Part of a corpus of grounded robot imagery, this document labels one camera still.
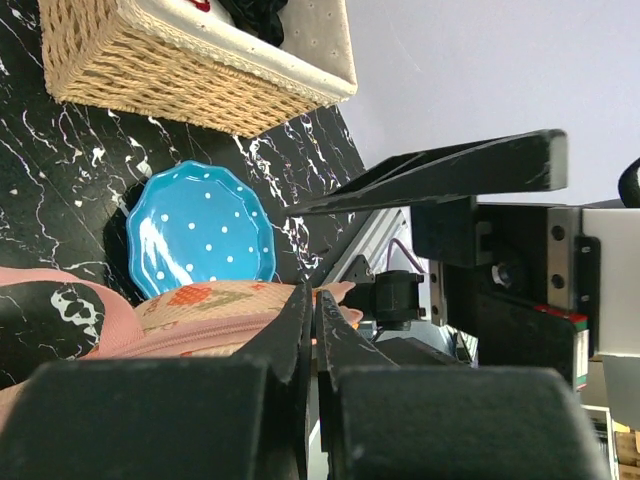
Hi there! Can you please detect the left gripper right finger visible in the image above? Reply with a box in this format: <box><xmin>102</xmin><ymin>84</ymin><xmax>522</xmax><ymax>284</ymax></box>
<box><xmin>315</xmin><ymin>290</ymin><xmax>398</xmax><ymax>479</ymax></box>

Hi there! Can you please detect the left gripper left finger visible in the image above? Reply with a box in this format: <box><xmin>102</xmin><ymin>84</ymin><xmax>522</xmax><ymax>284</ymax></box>
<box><xmin>234</xmin><ymin>283</ymin><xmax>313</xmax><ymax>479</ymax></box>

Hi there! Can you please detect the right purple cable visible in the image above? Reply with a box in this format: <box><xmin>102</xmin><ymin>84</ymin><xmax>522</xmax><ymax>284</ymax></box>
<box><xmin>384</xmin><ymin>237</ymin><xmax>426</xmax><ymax>276</ymax></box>

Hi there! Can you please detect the wicker basket with liner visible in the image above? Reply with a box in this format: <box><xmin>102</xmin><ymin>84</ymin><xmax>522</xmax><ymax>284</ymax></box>
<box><xmin>39</xmin><ymin>1</ymin><xmax>358</xmax><ymax>137</ymax></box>

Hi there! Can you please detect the red and black bra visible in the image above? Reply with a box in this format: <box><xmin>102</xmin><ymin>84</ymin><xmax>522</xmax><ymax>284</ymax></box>
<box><xmin>189</xmin><ymin>0</ymin><xmax>288</xmax><ymax>47</ymax></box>

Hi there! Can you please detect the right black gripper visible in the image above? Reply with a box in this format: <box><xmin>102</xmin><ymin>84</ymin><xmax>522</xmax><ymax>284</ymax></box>
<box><xmin>284</xmin><ymin>129</ymin><xmax>600</xmax><ymax>390</ymax></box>

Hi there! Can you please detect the right aluminium frame post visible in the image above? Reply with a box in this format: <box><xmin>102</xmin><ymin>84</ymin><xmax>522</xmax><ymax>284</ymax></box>
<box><xmin>310</xmin><ymin>208</ymin><xmax>410</xmax><ymax>286</ymax></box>

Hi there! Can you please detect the blue polka dot plate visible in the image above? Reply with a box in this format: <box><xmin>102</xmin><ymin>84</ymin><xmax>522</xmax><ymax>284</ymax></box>
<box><xmin>126</xmin><ymin>160</ymin><xmax>276</xmax><ymax>299</ymax></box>

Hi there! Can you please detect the floral mesh laundry bag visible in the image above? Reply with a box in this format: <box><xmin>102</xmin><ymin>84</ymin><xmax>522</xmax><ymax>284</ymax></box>
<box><xmin>0</xmin><ymin>267</ymin><xmax>364</xmax><ymax>436</ymax></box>

